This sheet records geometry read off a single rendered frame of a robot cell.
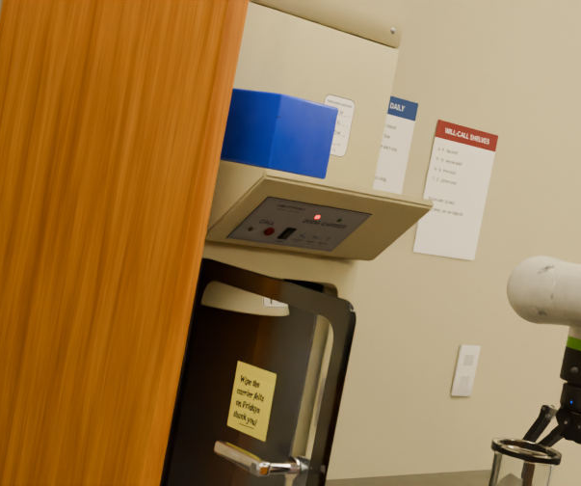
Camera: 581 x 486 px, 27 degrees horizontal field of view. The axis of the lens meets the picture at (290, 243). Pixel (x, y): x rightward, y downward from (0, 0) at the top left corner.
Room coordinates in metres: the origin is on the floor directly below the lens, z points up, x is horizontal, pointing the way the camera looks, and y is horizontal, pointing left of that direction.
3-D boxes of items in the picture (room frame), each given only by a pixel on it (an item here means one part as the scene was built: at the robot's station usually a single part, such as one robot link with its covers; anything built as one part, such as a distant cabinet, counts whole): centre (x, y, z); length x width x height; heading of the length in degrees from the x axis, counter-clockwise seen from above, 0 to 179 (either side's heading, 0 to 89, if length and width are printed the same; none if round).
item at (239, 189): (1.57, -0.03, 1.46); 0.32 x 0.12 x 0.10; 135
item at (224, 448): (1.29, -0.01, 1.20); 0.10 x 0.05 x 0.03; 38
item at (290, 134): (1.50, 0.04, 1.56); 0.10 x 0.10 x 0.09; 45
